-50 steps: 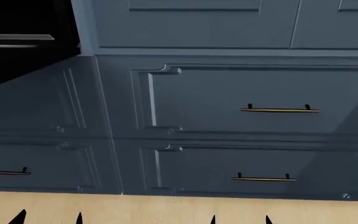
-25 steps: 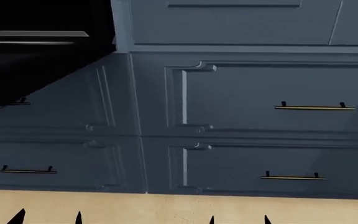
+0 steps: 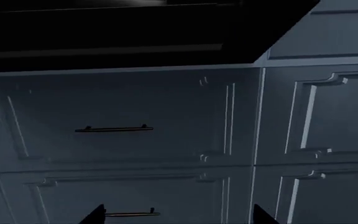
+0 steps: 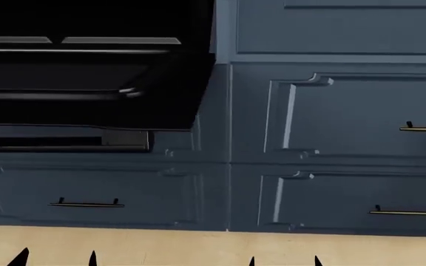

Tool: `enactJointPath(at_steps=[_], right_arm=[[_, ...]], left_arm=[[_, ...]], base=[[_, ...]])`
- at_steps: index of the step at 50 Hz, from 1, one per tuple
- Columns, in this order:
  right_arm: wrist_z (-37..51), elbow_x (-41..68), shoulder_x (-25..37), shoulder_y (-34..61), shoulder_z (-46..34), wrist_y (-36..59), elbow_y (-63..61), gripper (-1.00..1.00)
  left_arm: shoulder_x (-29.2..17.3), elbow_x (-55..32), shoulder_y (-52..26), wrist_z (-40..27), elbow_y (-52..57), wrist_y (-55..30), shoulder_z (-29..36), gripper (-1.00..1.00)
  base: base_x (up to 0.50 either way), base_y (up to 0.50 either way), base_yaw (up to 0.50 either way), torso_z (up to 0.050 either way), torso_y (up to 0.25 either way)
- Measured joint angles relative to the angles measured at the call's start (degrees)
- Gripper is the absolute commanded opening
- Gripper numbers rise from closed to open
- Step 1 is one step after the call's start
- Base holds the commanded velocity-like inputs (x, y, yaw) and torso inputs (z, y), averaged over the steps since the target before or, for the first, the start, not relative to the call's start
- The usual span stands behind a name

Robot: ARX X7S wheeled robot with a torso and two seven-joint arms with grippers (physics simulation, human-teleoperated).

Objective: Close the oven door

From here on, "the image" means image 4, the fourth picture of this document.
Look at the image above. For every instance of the black built-in oven body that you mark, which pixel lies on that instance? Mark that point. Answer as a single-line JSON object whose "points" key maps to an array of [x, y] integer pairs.
{"points": [[94, 16]]}

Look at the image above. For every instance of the black oven door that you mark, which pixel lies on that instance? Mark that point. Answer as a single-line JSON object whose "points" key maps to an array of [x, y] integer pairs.
{"points": [[87, 110]]}

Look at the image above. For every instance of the tall blue-grey drawer front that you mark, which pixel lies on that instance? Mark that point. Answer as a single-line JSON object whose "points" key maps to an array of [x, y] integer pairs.
{"points": [[346, 116]]}

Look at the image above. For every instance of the low blue-grey drawer front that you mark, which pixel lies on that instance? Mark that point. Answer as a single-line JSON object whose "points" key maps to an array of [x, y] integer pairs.
{"points": [[331, 199]]}

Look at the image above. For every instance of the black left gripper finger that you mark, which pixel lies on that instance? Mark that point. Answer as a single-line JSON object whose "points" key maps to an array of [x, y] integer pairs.
{"points": [[20, 259], [93, 260]]}

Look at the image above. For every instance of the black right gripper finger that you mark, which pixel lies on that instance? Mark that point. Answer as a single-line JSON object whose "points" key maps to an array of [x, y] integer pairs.
{"points": [[252, 262], [318, 261]]}

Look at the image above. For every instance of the blue-grey cabinet door panel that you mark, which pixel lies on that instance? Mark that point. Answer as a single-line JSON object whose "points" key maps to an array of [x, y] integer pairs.
{"points": [[342, 27]]}

